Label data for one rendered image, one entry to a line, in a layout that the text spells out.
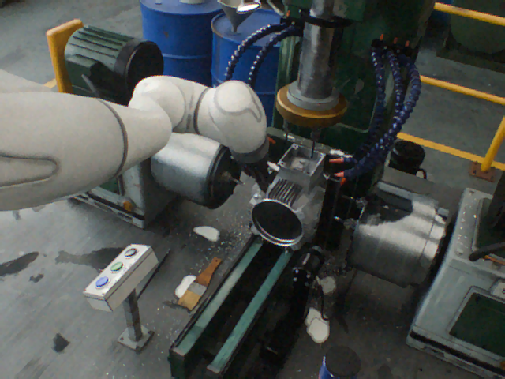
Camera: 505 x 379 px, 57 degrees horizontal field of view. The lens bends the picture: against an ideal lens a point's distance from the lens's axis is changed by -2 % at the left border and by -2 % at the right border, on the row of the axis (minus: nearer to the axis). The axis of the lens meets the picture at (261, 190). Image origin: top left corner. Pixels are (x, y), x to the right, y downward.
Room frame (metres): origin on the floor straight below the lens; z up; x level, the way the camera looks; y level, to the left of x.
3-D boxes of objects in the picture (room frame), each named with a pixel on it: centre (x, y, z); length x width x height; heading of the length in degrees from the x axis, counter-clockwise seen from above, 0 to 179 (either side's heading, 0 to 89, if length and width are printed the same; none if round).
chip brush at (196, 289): (0.87, 0.15, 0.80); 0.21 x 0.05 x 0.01; 160
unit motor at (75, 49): (1.24, 0.51, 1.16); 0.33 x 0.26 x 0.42; 68
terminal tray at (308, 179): (1.06, -0.10, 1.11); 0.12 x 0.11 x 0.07; 158
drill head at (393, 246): (0.90, -0.39, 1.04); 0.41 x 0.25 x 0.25; 68
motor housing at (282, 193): (1.03, -0.09, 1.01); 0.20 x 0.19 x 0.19; 158
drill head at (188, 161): (1.16, 0.24, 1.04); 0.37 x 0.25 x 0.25; 68
